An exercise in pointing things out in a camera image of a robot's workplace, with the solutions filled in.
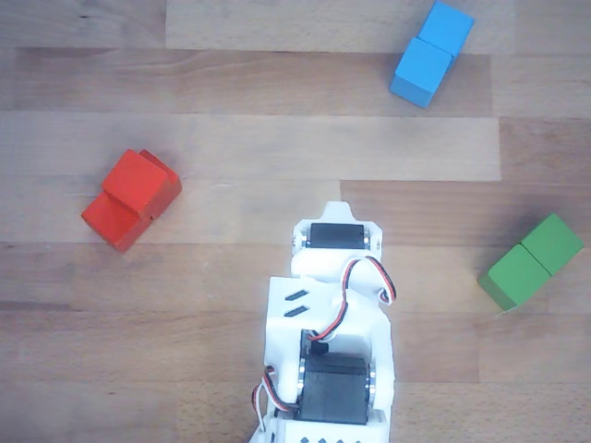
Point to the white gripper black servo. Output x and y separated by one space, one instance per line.
336 237

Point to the small red cube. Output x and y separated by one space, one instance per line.
134 182

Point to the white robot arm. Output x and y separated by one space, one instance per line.
286 323

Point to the long blue block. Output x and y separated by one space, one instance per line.
429 60

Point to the long green block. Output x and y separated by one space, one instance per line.
531 263

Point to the long red block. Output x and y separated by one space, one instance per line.
113 223

